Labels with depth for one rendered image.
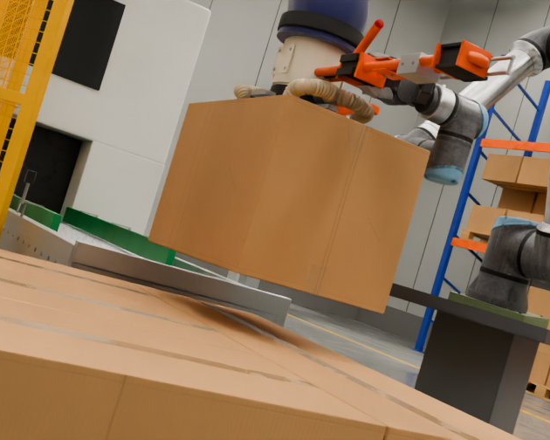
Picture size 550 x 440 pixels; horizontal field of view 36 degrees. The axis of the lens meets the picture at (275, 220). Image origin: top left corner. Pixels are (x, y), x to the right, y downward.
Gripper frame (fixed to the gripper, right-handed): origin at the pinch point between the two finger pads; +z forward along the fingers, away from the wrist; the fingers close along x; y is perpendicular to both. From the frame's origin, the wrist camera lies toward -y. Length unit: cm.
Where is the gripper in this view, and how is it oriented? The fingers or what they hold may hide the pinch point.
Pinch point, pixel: (368, 71)
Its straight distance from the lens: 196.3
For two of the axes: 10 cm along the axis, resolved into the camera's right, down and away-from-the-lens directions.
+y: -4.6, -1.1, 8.8
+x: 2.9, -9.6, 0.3
